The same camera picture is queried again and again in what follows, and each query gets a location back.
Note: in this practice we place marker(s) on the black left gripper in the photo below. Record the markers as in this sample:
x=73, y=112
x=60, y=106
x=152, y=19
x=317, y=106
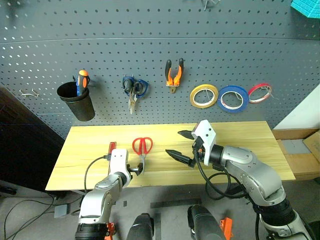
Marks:
x=132, y=171

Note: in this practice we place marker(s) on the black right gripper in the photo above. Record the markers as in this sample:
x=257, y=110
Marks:
x=198, y=152

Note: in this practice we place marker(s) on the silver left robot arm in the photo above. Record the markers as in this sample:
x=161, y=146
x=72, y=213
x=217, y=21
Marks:
x=97, y=200

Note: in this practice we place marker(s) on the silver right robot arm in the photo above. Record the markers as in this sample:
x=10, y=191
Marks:
x=260, y=175

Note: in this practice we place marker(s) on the black floor tape strip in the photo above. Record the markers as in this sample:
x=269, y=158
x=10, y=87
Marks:
x=175, y=203

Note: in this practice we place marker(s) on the yellow tape roll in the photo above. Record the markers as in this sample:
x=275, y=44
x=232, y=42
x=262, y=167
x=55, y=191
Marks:
x=191, y=97

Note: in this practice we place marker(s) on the blue tape roll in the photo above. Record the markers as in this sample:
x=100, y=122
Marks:
x=232, y=110

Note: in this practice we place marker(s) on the black pegboard cup holder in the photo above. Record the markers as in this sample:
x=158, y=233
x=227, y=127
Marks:
x=80, y=110

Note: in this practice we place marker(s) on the red tape roll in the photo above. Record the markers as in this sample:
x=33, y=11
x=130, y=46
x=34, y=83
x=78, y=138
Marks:
x=258, y=85

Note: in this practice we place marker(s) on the grey metal pegboard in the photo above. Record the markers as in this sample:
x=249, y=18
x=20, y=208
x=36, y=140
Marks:
x=150, y=50

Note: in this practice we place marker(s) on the bare metal pegboard hook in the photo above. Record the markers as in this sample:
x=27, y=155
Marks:
x=30, y=94

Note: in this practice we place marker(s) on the metal hook on pegboard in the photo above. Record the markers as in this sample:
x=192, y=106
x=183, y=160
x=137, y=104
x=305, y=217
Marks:
x=205, y=5

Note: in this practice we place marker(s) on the red utility knife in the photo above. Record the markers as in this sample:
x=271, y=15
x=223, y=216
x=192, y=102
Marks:
x=112, y=147

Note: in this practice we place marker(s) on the dark rounded shape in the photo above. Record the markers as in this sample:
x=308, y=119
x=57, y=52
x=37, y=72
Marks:
x=203, y=225
x=140, y=227

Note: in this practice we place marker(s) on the orange black pliers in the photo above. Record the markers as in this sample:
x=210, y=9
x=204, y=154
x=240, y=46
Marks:
x=168, y=67

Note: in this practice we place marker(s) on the grey foot pedal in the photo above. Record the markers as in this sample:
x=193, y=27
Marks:
x=61, y=211

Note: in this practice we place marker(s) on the brown cardboard box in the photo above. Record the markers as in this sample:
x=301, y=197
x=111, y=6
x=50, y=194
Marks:
x=300, y=165

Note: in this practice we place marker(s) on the white panel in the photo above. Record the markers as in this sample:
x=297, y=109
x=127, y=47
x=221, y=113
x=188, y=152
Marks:
x=302, y=112

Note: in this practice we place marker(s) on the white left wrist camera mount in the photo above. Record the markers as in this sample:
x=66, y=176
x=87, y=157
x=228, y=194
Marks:
x=118, y=160

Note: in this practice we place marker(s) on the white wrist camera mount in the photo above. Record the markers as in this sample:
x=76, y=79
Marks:
x=118, y=160
x=207, y=135

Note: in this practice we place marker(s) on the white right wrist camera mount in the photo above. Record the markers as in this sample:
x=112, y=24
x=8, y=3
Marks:
x=207, y=135

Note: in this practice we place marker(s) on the orange bracket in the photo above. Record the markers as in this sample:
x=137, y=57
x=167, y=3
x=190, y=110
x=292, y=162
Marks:
x=111, y=231
x=227, y=228

